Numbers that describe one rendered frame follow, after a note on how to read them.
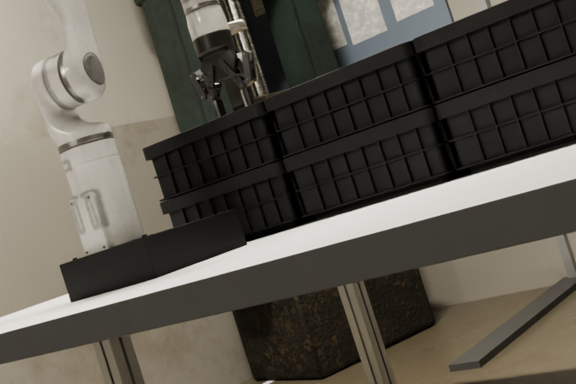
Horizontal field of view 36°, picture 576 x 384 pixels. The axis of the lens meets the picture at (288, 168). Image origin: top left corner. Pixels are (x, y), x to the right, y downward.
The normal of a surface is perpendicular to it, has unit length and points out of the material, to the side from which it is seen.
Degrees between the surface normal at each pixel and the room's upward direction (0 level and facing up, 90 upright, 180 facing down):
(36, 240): 90
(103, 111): 90
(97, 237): 90
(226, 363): 90
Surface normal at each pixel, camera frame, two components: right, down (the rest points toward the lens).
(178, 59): -0.78, 0.21
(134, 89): 0.75, -0.26
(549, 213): -0.59, 0.16
